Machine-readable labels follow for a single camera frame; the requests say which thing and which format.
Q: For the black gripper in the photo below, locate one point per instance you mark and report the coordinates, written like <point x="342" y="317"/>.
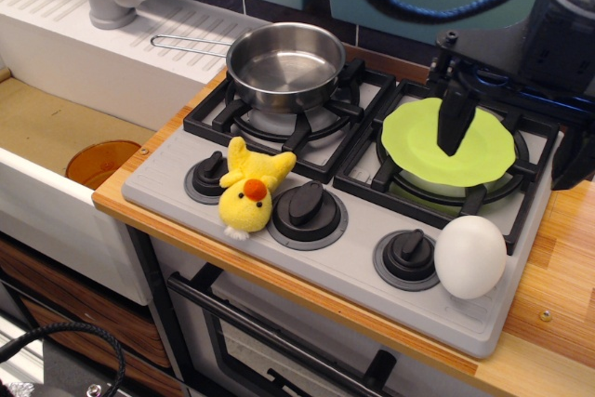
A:
<point x="553" y="78"/>

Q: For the white egg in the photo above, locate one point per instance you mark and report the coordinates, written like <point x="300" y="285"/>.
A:
<point x="470" y="256"/>

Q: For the yellow stuffed duck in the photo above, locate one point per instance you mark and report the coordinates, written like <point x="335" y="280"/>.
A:
<point x="245" y="206"/>

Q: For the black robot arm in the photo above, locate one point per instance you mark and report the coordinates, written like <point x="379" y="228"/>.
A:
<point x="553" y="18"/>

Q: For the green plate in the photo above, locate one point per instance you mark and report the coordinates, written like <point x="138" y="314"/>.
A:
<point x="410" y="137"/>

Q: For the black right stove knob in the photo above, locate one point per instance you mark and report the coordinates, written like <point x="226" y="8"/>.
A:
<point x="405" y="260"/>

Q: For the black stove knob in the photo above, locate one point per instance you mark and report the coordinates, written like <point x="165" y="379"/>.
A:
<point x="201" y="182"/>
<point x="405" y="260"/>
<point x="308" y="218"/>

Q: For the grey toy stove top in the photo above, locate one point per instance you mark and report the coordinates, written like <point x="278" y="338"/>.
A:
<point x="344" y="268"/>

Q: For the black middle stove knob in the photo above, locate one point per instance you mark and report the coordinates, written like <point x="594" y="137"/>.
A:
<point x="308" y="218"/>

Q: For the black left stove knob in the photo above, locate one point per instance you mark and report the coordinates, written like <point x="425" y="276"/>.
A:
<point x="201" y="182"/>

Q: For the black right burner grate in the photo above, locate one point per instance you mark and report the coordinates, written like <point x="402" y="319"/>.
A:
<point x="514" y="203"/>

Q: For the black burner grate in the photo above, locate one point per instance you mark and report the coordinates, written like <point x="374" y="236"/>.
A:
<point x="514" y="203"/>
<point x="320" y="138"/>

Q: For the black left burner grate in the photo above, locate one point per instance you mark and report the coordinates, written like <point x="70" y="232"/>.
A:
<point x="320" y="138"/>

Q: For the stainless steel saucepan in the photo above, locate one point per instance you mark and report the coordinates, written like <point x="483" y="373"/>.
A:
<point x="284" y="67"/>

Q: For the orange plastic cup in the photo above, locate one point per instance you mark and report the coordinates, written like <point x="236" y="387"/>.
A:
<point x="96" y="163"/>

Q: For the white toy sink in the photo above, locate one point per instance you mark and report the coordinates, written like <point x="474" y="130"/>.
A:
<point x="65" y="85"/>

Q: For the wooden drawer front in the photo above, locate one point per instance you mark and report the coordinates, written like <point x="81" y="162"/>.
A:
<point x="46" y="292"/>

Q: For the oven door with handle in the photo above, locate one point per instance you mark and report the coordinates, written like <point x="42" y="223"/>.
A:
<point x="272" y="347"/>

